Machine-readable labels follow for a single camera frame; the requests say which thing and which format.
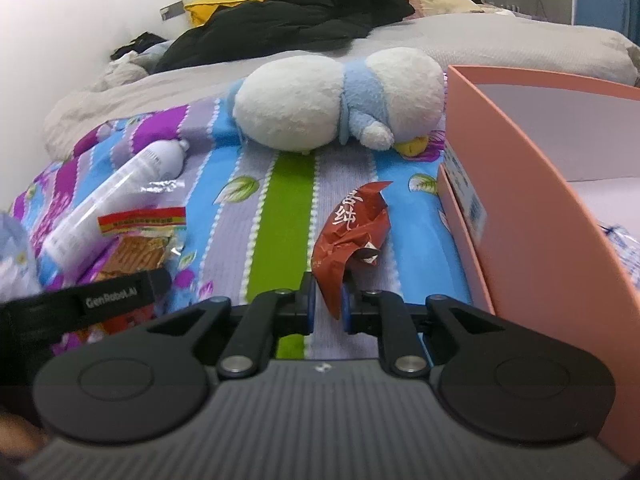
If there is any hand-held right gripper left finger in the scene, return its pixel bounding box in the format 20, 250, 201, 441
145, 271, 317, 380

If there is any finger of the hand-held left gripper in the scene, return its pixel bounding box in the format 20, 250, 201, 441
149, 268, 172, 307

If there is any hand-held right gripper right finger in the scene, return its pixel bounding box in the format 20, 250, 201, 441
342, 285, 506, 378

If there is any clear biscuit packet red label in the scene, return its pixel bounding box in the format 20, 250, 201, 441
85, 180, 188, 341

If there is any brown-red snack packet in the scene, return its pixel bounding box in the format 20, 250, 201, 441
311, 181, 392, 320

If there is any pink cardboard box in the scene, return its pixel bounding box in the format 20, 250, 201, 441
436, 64, 640, 448

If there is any person's left hand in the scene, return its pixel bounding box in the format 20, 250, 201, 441
0, 407, 48, 461

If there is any white tube bottle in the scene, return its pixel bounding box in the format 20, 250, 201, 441
40, 139, 192, 271

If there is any white blue plush toy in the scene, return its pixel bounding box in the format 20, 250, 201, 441
225, 47, 447, 158

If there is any small pile of clothes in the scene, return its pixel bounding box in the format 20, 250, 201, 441
90, 32, 173, 92

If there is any white blue printed packet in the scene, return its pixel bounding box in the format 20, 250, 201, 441
597, 222, 640, 286

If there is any yellow pillow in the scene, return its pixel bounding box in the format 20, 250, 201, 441
184, 0, 273, 28

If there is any black clothing heap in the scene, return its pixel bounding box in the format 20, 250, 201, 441
152, 0, 416, 75

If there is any grey duvet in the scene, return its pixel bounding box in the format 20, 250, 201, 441
44, 12, 640, 161

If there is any beige pink pillow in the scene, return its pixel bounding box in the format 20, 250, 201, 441
405, 0, 483, 17

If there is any blue chair back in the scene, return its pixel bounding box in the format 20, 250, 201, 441
575, 0, 628, 38

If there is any blue curtain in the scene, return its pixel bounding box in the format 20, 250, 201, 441
617, 0, 640, 46

